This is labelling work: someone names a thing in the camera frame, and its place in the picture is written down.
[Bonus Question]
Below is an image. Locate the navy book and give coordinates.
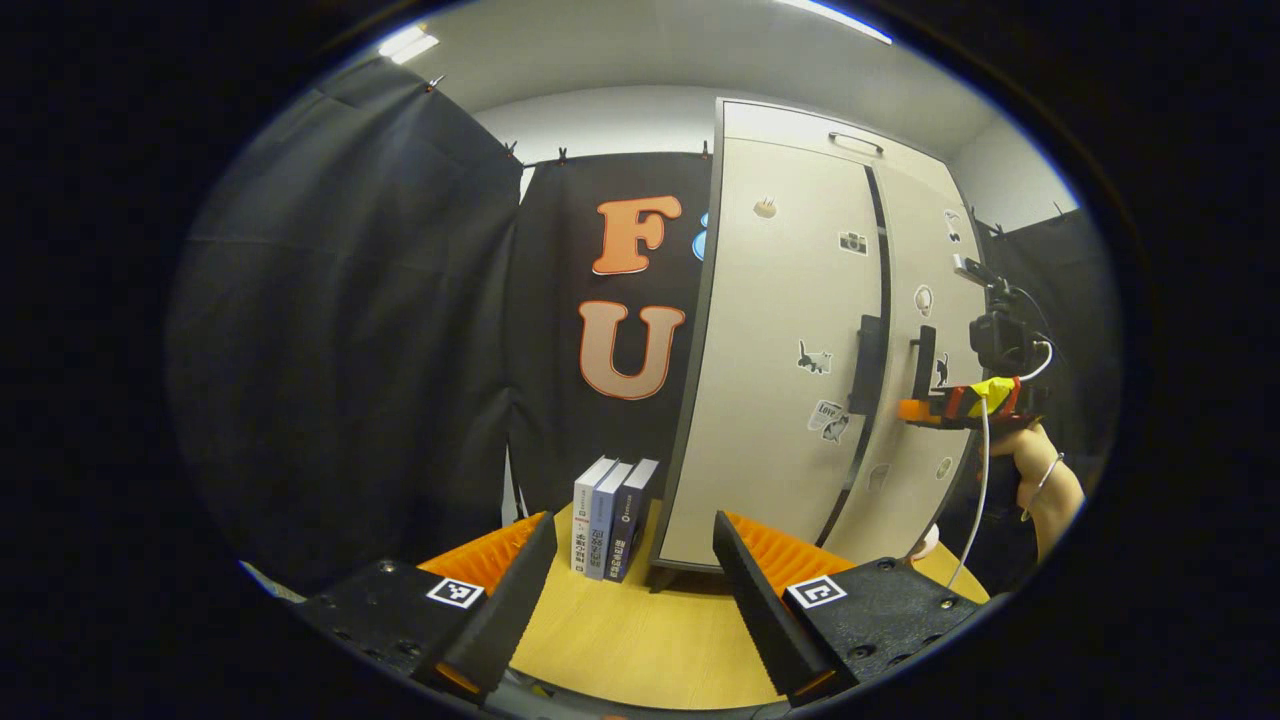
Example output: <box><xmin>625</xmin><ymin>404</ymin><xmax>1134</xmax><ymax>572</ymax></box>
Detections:
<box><xmin>605</xmin><ymin>458</ymin><xmax>661</xmax><ymax>584</ymax></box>

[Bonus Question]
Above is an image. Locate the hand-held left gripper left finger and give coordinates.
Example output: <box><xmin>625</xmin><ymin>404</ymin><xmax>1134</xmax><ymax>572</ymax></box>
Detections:
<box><xmin>300</xmin><ymin>510</ymin><xmax>559</xmax><ymax>701</ymax></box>

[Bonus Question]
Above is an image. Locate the beige cabinet door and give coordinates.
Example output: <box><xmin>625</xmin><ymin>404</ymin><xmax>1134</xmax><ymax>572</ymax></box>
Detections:
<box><xmin>655</xmin><ymin>137</ymin><xmax>886</xmax><ymax>571</ymax></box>
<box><xmin>820</xmin><ymin>165</ymin><xmax>986</xmax><ymax>566</ymax></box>

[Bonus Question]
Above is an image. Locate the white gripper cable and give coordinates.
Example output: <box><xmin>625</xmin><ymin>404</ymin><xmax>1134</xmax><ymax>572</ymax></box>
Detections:
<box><xmin>943</xmin><ymin>340</ymin><xmax>1056</xmax><ymax>591</ymax></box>

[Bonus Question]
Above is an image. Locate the white book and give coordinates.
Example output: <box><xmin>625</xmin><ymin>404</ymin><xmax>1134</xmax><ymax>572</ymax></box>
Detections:
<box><xmin>571</xmin><ymin>455</ymin><xmax>618</xmax><ymax>576</ymax></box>

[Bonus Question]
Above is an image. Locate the black backdrop cloth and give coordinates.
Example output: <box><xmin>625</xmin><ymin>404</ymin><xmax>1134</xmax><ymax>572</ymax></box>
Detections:
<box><xmin>165</xmin><ymin>55</ymin><xmax>1121</xmax><ymax>601</ymax></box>

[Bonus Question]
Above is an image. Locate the long ceiling light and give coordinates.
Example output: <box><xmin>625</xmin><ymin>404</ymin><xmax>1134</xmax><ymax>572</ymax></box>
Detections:
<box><xmin>775</xmin><ymin>0</ymin><xmax>893</xmax><ymax>46</ymax></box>
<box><xmin>378</xmin><ymin>25</ymin><xmax>441</xmax><ymax>66</ymax></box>

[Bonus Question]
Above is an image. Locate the beige double-door shoe cabinet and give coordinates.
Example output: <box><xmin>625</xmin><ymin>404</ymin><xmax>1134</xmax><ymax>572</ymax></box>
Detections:
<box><xmin>650</xmin><ymin>97</ymin><xmax>991</xmax><ymax>593</ymax></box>

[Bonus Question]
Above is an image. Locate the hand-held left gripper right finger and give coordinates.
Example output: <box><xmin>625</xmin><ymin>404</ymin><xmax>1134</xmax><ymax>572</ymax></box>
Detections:
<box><xmin>712</xmin><ymin>510</ymin><xmax>986</xmax><ymax>706</ymax></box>

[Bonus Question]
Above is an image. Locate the grey-blue book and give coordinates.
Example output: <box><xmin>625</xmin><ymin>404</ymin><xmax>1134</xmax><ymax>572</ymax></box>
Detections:
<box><xmin>585</xmin><ymin>460</ymin><xmax>636</xmax><ymax>583</ymax></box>

